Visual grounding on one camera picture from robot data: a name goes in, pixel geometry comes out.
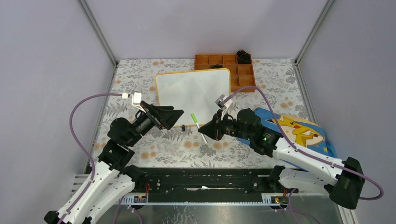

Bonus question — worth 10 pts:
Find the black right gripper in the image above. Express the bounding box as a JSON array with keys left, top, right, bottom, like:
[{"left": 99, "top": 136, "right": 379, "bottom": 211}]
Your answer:
[{"left": 198, "top": 109, "right": 252, "bottom": 141}]

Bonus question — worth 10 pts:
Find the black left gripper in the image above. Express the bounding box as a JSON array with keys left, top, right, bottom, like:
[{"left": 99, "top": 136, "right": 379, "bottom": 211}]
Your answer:
[{"left": 127, "top": 101, "right": 185, "bottom": 147}]

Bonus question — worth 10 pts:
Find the white green whiteboard marker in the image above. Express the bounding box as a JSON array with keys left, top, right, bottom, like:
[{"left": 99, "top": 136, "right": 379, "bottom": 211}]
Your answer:
[{"left": 194, "top": 123, "right": 208, "bottom": 146}]

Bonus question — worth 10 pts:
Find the yellow framed whiteboard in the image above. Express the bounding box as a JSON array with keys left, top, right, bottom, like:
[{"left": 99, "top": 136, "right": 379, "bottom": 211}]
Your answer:
[{"left": 155, "top": 68, "right": 231, "bottom": 127}]

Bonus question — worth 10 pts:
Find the green marker cap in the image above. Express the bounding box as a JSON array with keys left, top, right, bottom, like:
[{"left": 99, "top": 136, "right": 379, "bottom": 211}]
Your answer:
[{"left": 191, "top": 113, "right": 198, "bottom": 124}]

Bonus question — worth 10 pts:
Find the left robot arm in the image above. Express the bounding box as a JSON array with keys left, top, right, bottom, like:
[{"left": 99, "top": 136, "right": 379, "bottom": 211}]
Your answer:
[{"left": 44, "top": 101, "right": 184, "bottom": 224}]

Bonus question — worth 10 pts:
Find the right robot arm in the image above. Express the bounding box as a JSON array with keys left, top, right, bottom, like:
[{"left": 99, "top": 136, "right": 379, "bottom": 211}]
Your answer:
[{"left": 198, "top": 109, "right": 365, "bottom": 210}]

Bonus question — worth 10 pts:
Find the orange wooden compartment tray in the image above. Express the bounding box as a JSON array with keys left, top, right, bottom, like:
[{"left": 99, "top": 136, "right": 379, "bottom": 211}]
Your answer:
[{"left": 194, "top": 53, "right": 256, "bottom": 92}]

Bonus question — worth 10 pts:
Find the dark rolled sock middle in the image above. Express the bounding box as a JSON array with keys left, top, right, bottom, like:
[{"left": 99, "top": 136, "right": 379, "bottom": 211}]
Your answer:
[{"left": 210, "top": 64, "right": 223, "bottom": 69}]

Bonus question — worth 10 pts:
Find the dark rolled sock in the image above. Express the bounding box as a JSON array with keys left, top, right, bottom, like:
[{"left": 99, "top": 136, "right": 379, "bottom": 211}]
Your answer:
[
  {"left": 236, "top": 49, "right": 252, "bottom": 64},
  {"left": 210, "top": 64, "right": 223, "bottom": 69}
]

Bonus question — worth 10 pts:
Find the dark rolled sock upper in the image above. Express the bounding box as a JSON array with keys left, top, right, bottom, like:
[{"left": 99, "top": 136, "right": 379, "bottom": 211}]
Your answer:
[{"left": 236, "top": 49, "right": 252, "bottom": 64}]

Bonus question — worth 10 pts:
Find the blue pikachu cloth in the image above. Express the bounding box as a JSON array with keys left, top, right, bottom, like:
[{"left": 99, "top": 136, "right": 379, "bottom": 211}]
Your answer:
[{"left": 254, "top": 108, "right": 338, "bottom": 158}]

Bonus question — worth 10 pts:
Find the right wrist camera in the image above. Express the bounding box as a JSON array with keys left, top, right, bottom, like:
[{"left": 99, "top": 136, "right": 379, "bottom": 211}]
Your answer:
[{"left": 215, "top": 95, "right": 232, "bottom": 118}]

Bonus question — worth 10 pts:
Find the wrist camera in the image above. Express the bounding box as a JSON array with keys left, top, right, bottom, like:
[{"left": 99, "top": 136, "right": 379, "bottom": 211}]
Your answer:
[
  {"left": 121, "top": 91, "right": 147, "bottom": 113},
  {"left": 215, "top": 95, "right": 232, "bottom": 118}
]

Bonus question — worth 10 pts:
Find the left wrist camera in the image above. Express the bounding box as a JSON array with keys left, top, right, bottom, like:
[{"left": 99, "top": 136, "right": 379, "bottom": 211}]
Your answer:
[{"left": 121, "top": 91, "right": 147, "bottom": 113}]

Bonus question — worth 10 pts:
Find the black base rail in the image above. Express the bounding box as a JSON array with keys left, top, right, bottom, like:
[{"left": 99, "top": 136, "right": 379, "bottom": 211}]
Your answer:
[{"left": 113, "top": 166, "right": 291, "bottom": 205}]

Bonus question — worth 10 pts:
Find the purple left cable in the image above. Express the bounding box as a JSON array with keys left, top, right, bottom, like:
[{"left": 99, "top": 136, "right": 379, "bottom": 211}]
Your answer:
[{"left": 69, "top": 93, "right": 124, "bottom": 224}]

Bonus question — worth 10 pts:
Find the purple cable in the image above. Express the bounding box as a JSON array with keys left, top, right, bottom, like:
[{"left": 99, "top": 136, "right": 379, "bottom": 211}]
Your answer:
[
  {"left": 224, "top": 85, "right": 384, "bottom": 202},
  {"left": 69, "top": 93, "right": 124, "bottom": 224}
]

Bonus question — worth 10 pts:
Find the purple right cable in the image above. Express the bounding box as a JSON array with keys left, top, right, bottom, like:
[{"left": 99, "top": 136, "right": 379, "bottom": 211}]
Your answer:
[{"left": 224, "top": 85, "right": 384, "bottom": 202}]

